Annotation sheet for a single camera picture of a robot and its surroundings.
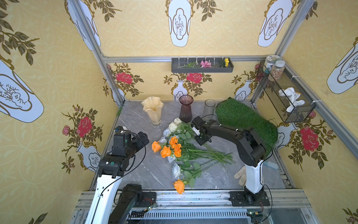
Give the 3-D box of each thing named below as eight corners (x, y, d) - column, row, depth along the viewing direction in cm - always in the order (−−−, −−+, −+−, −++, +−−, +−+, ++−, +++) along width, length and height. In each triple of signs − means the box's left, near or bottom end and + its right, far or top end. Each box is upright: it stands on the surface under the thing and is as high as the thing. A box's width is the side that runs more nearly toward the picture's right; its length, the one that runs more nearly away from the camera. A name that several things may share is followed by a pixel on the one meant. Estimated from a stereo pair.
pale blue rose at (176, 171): (174, 180, 80) (174, 179, 78) (170, 166, 85) (169, 164, 83) (182, 177, 81) (182, 176, 79) (178, 163, 86) (178, 162, 84)
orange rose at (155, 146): (152, 154, 93) (150, 149, 86) (154, 146, 96) (152, 141, 90) (161, 154, 93) (159, 149, 86) (162, 146, 96) (160, 141, 90)
